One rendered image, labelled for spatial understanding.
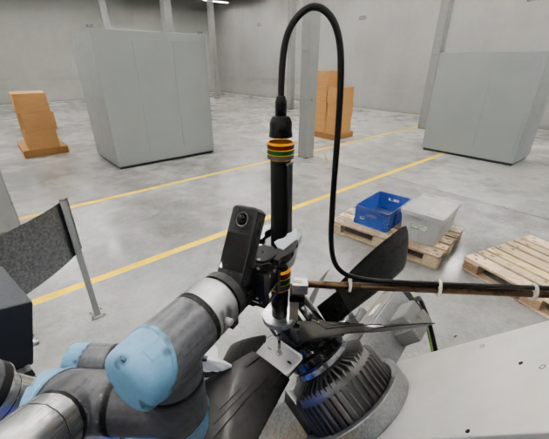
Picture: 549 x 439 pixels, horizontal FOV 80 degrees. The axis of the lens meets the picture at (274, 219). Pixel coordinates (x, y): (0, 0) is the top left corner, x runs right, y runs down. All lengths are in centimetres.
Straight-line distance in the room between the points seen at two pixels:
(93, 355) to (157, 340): 47
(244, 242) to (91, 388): 26
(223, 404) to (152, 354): 37
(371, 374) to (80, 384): 55
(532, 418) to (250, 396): 45
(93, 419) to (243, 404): 31
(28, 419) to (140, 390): 12
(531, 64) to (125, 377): 742
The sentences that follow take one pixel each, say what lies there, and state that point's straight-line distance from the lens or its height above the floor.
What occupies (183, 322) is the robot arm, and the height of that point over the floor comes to 151.
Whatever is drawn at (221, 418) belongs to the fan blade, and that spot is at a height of 118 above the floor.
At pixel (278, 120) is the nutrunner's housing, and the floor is 170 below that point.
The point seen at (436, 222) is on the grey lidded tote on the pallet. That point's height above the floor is 43.
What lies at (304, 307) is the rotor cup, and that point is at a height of 126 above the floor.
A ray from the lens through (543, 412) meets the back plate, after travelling 63.
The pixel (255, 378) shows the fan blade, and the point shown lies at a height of 119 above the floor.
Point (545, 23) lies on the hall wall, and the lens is 1278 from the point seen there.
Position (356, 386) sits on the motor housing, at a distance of 77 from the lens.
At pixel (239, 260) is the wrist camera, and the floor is 152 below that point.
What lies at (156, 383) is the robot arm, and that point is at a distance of 37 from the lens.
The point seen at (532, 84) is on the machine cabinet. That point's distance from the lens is 749.
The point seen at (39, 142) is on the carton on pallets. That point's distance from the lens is 846.
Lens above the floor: 177
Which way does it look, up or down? 26 degrees down
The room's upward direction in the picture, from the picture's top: straight up
